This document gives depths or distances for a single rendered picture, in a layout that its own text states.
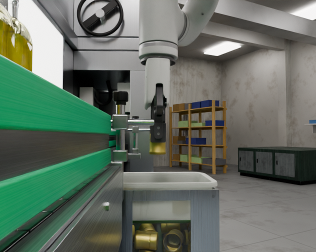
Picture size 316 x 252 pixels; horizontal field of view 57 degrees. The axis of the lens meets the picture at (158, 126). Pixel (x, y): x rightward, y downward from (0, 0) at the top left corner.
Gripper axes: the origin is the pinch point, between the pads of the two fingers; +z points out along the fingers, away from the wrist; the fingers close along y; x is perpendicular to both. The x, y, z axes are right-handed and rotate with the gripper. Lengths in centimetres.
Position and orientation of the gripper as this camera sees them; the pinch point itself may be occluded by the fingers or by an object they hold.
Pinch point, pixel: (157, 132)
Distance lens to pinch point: 62.1
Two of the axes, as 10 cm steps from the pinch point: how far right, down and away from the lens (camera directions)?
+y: 0.6, -0.3, -10.0
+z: -0.1, 10.0, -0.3
